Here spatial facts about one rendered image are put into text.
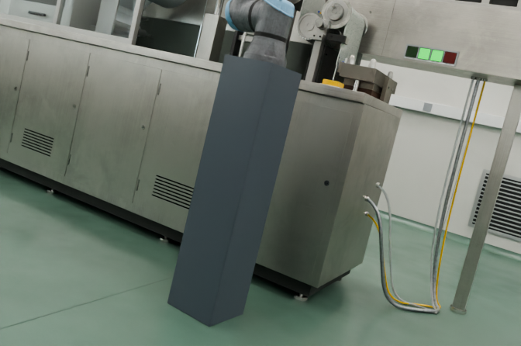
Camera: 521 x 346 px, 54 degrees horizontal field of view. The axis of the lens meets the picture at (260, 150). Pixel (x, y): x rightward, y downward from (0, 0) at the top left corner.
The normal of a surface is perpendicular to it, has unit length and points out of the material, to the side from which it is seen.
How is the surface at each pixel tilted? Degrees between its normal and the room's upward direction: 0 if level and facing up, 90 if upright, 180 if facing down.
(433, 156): 90
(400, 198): 90
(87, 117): 90
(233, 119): 90
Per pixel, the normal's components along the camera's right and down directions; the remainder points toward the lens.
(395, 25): -0.47, -0.04
